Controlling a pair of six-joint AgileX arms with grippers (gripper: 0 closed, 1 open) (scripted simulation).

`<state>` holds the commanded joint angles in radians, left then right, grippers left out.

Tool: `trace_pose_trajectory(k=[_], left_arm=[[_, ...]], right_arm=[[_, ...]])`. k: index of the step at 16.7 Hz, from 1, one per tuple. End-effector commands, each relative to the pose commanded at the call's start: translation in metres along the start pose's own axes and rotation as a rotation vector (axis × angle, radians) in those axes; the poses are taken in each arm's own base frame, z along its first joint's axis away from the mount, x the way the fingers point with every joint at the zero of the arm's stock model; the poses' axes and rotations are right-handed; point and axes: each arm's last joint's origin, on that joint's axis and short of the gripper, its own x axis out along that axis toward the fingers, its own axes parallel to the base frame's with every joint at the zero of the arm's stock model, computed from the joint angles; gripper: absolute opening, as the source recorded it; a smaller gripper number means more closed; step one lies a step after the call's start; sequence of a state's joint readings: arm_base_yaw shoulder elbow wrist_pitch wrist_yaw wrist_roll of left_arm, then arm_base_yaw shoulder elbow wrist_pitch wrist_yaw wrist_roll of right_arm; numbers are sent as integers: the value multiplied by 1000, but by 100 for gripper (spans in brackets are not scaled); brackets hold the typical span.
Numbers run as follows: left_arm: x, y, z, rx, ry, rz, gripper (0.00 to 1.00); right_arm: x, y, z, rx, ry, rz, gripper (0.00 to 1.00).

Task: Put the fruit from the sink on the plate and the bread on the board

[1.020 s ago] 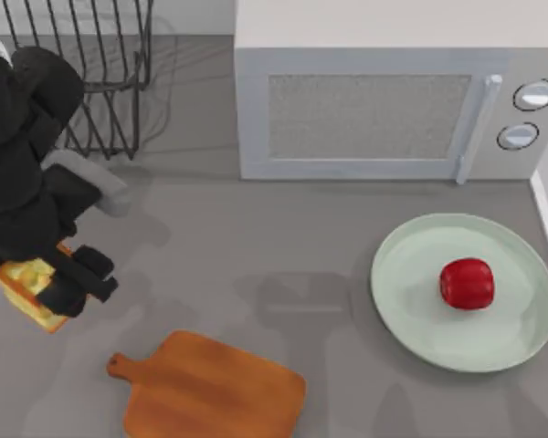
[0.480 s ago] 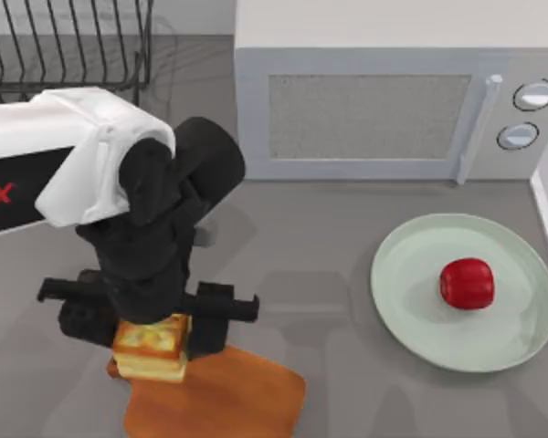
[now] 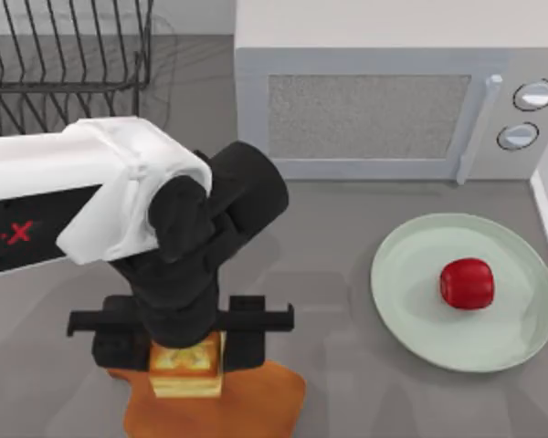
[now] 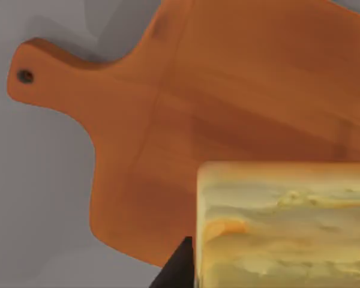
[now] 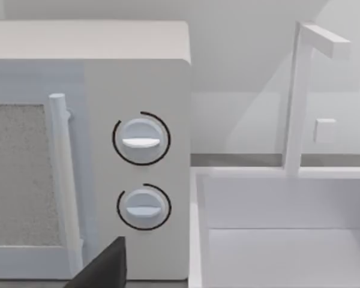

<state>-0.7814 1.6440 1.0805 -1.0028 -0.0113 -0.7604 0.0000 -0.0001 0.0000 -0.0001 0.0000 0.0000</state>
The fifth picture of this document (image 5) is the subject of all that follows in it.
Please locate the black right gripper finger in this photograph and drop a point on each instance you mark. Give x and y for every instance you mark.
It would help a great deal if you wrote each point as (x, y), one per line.
(109, 264)

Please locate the white microwave knob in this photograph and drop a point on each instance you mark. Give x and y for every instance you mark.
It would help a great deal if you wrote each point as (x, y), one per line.
(141, 138)
(144, 207)

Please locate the microwave oven door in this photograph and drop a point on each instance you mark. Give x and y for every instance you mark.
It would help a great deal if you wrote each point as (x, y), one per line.
(24, 168)

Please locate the white sink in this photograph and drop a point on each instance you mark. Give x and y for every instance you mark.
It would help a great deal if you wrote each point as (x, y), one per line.
(273, 228)

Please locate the pale microwave oven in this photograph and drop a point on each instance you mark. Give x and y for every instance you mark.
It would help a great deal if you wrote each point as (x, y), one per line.
(156, 90)

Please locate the tall white tap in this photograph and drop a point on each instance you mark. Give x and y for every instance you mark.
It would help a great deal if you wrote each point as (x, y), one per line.
(300, 99)

